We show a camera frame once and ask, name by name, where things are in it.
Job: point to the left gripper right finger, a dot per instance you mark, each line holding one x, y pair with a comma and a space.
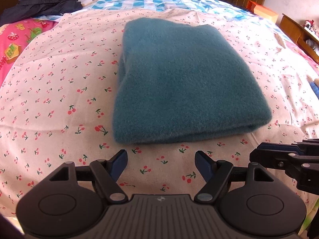
216, 175

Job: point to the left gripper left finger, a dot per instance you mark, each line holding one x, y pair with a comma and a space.
106, 173

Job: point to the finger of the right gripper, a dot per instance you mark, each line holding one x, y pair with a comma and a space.
280, 159
306, 146

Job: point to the teal flower knit sweater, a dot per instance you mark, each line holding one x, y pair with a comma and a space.
179, 83

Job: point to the white cherry print bedsheet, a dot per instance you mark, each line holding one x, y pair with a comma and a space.
57, 102

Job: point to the wooden tv cabinet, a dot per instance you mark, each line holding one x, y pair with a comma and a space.
300, 36

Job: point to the orange box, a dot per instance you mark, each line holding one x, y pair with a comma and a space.
262, 11

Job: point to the pink cartoon print pillow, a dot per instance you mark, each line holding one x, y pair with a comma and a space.
15, 37

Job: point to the blue white checked quilt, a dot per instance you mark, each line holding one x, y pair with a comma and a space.
224, 9

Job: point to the dark navy jacket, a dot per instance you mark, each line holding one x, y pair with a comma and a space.
25, 9

